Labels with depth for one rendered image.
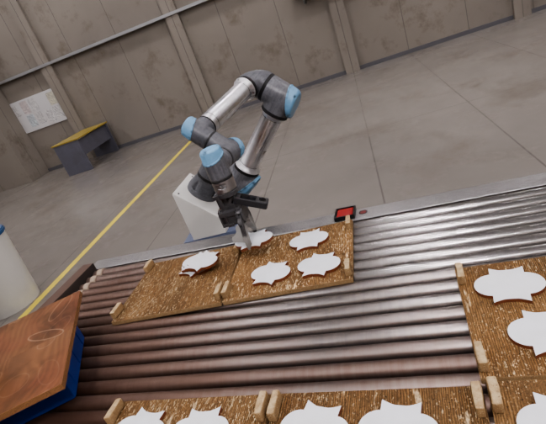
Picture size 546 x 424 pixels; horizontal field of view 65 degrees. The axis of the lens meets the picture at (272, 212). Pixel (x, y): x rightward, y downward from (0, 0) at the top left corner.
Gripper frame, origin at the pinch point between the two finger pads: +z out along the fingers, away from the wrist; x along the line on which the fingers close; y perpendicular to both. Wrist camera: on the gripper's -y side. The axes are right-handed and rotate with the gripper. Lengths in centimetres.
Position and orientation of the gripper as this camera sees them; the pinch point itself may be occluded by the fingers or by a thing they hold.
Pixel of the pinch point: (253, 239)
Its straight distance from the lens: 151.0
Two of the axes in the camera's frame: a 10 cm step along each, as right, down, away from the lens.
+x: -1.5, 4.5, -8.8
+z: 3.4, 8.6, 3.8
